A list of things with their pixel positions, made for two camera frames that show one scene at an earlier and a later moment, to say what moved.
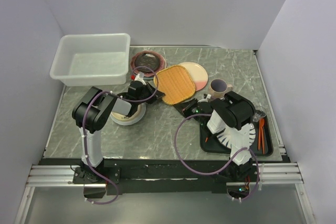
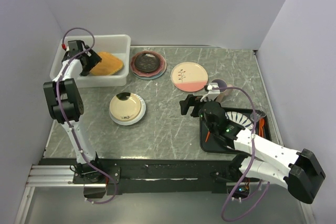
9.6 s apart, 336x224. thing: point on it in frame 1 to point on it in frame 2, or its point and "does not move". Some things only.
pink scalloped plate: [161, 59] does not move
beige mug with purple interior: [218, 88] does not move
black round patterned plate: [146, 62] does not move
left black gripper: [159, 94] to [94, 56]
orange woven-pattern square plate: [176, 82] to [108, 65]
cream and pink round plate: [198, 73] does not move
